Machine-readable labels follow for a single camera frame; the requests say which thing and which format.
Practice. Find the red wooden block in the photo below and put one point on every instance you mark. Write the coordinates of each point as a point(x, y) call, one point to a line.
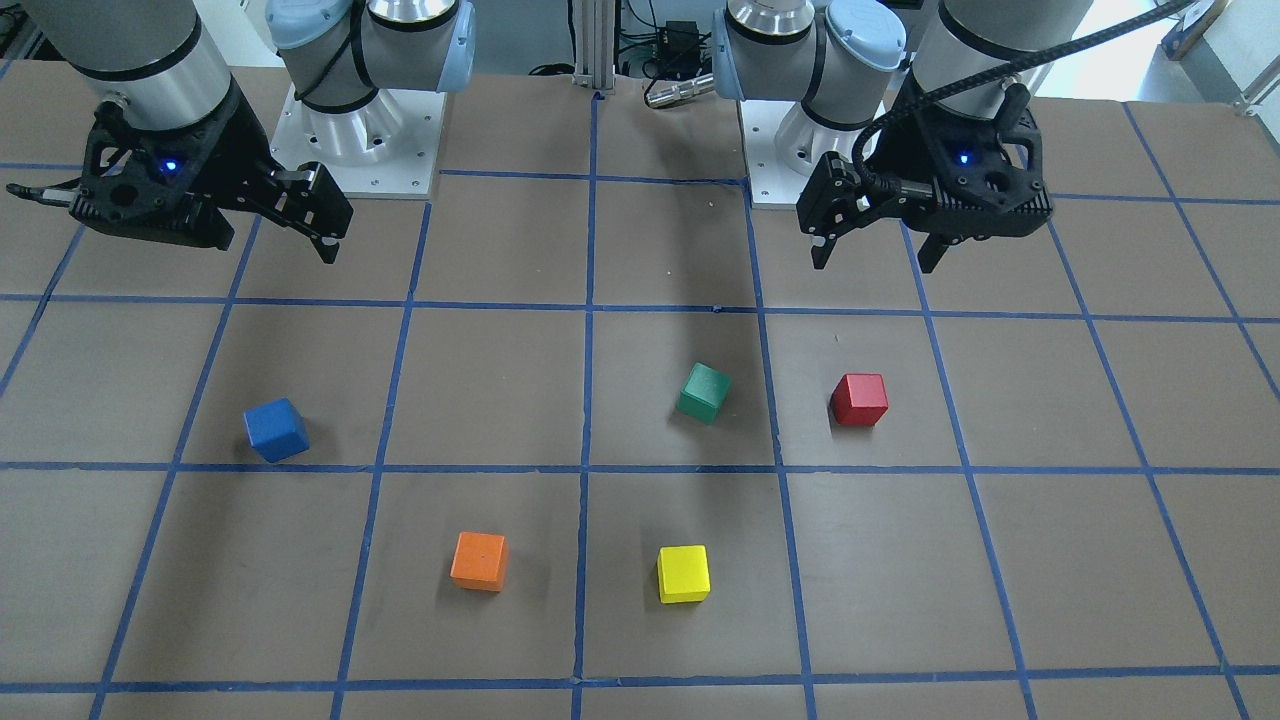
point(859, 400)

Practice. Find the orange wooden block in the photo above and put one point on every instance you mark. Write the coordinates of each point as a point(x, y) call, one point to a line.
point(480, 561)

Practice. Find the silver cylinder tool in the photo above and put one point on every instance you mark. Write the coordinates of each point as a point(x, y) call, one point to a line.
point(680, 92)

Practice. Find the green wooden block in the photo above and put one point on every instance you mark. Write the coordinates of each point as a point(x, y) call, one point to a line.
point(703, 393)

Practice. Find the yellow wooden block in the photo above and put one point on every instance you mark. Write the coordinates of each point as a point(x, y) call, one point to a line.
point(683, 573)

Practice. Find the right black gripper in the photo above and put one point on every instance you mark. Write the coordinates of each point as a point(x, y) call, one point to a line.
point(238, 152)

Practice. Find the blue wooden block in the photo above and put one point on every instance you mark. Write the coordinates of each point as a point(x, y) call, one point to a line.
point(276, 430)

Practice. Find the aluminium frame post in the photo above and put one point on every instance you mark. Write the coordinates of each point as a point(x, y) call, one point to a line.
point(594, 37)

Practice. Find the black electronics box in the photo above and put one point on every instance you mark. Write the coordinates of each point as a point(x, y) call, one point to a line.
point(678, 44)

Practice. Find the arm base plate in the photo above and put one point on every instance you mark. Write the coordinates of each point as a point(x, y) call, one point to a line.
point(781, 146)
point(400, 160)

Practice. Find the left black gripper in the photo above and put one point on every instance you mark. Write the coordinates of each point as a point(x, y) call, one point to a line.
point(908, 150)

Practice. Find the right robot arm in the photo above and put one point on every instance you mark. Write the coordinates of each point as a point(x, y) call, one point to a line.
point(158, 61)

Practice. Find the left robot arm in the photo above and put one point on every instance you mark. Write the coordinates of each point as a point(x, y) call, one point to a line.
point(852, 64)

